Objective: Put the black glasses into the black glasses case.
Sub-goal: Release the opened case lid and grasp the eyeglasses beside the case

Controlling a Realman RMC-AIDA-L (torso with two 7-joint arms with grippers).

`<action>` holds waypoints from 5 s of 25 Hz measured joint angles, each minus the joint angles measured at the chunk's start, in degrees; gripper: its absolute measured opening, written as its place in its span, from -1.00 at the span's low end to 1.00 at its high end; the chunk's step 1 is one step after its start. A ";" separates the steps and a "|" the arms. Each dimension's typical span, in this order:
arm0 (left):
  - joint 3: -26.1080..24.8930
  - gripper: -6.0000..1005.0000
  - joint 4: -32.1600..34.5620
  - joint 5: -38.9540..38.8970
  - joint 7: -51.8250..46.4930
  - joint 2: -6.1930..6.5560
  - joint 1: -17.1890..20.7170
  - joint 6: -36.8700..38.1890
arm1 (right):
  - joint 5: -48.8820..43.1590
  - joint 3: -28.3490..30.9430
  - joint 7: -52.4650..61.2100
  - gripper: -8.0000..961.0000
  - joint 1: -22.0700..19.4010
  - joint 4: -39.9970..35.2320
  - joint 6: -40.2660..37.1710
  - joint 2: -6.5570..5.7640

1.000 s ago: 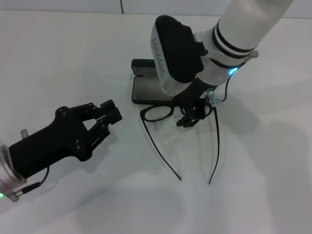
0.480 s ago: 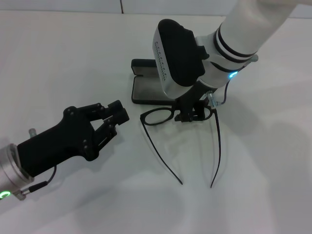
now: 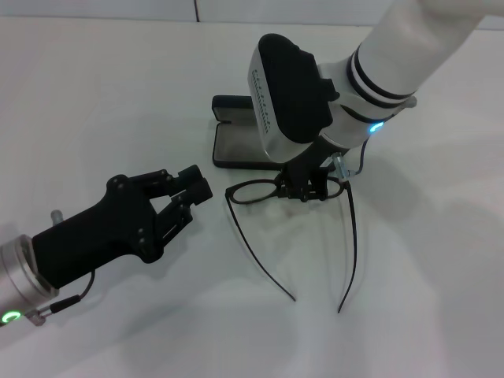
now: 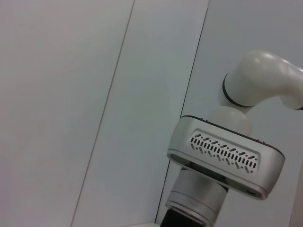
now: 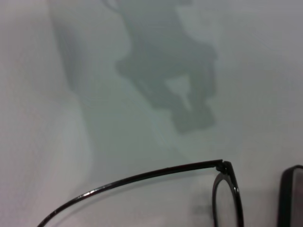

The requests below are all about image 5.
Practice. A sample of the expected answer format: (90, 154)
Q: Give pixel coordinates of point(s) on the black oval-lens glasses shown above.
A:
(225, 166)

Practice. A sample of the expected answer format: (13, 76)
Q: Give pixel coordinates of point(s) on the black hard glasses case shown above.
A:
(297, 201)

